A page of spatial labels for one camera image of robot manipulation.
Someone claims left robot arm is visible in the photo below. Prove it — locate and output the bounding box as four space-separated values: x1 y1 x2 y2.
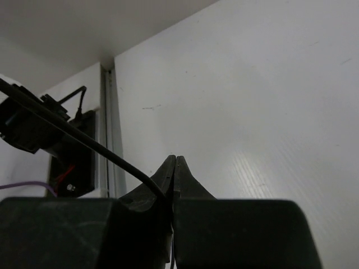
1 81 96 197

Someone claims aluminium rail front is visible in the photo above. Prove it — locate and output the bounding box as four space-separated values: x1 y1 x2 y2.
100 68 127 198

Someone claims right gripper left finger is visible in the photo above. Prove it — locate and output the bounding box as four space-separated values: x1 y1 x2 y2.
1 155 176 268

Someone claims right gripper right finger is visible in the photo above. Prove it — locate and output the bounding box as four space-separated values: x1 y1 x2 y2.
173 156 322 268

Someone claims thin black headphone cord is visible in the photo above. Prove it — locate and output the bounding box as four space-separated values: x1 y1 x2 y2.
0 78 172 205

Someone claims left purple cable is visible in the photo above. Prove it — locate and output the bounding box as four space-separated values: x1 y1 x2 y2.
0 180 59 197

